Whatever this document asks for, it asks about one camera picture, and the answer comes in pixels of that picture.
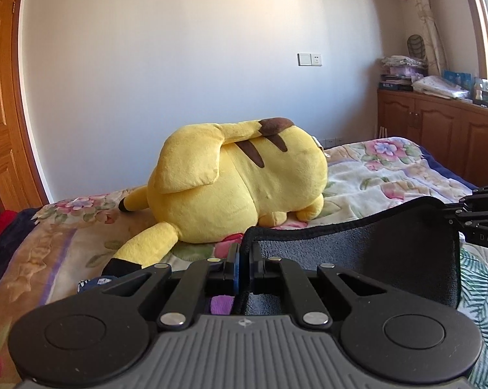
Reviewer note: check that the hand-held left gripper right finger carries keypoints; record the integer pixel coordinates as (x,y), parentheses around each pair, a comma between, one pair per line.
(265,274)

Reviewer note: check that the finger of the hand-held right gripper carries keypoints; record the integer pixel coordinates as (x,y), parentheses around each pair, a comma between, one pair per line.
(487,193)
(477,219)

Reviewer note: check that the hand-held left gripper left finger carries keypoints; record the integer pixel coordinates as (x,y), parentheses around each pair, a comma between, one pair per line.
(236,268)

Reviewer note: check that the dark grey towel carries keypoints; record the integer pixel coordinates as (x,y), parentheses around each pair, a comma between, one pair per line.
(373,247)

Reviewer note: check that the purple cloth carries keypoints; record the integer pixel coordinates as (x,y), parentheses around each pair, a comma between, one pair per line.
(221,304)

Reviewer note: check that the green leaf print sheet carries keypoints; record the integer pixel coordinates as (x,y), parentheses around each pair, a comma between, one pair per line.
(485,300)

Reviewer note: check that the wooden cabinet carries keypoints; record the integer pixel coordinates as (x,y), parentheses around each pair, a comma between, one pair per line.
(438,129)

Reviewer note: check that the yellow plush toy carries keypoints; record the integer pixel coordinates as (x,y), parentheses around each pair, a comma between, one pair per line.
(244,178)

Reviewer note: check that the floral bed blanket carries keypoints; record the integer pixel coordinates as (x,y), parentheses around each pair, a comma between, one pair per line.
(389,174)

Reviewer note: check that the white folded cloth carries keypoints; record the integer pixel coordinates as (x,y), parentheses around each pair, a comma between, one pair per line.
(440,88)

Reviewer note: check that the blue box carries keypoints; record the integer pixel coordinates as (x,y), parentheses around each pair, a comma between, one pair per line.
(458,79)

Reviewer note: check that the small blue printed item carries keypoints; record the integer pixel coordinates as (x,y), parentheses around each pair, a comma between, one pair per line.
(96,283)

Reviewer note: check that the stack of dark boxes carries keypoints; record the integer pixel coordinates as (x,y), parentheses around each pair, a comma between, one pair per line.
(396,84)

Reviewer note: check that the stack of folded cloths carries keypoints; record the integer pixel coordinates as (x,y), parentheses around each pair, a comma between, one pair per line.
(402,65)

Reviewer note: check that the woven hand fan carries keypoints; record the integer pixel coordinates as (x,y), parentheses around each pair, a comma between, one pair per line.
(417,46)

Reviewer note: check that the floral curtain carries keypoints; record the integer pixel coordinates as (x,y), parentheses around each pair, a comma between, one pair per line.
(424,12)

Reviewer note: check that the dark blue blanket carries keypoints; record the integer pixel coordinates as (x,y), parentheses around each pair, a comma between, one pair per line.
(8,243)

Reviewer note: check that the wooden door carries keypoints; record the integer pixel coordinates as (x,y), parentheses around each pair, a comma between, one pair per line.
(2,101)

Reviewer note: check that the low wall socket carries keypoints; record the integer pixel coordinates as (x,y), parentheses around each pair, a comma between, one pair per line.
(333,142)

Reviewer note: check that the wooden window frame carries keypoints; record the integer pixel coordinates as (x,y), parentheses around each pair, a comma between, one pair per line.
(481,20)

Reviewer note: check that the white wall switch plate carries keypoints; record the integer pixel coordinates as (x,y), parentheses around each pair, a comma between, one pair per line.
(310,59)

